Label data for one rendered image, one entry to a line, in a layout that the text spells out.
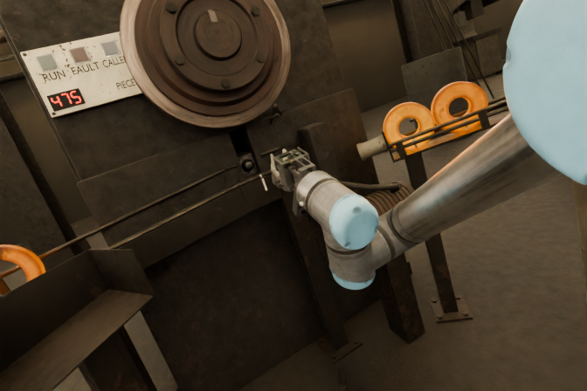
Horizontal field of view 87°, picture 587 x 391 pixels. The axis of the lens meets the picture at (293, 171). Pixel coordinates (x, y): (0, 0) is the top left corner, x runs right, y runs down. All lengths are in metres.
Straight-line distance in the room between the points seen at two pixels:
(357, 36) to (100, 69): 8.10
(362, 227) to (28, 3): 1.04
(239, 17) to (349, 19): 8.00
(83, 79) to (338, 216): 0.83
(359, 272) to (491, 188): 0.30
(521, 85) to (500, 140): 0.23
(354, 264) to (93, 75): 0.87
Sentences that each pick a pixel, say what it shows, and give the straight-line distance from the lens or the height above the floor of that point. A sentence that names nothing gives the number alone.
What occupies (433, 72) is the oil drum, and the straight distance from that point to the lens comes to 3.43.
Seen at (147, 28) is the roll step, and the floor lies 1.18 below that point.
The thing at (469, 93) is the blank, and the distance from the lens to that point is 1.09.
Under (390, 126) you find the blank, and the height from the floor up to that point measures 0.72.
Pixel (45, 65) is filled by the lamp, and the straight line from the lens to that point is 1.11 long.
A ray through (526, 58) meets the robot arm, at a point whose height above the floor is 0.88.
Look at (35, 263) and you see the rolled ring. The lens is 1.06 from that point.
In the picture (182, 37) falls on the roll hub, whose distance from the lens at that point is 0.89.
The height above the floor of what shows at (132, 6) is 1.25.
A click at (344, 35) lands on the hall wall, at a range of 8.68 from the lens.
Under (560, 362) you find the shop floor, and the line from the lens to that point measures 1.25.
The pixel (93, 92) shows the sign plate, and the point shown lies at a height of 1.10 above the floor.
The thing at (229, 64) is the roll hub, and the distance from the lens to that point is 0.89.
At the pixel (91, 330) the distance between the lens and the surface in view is 0.80.
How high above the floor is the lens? 0.90
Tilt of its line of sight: 12 degrees down
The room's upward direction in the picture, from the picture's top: 18 degrees counter-clockwise
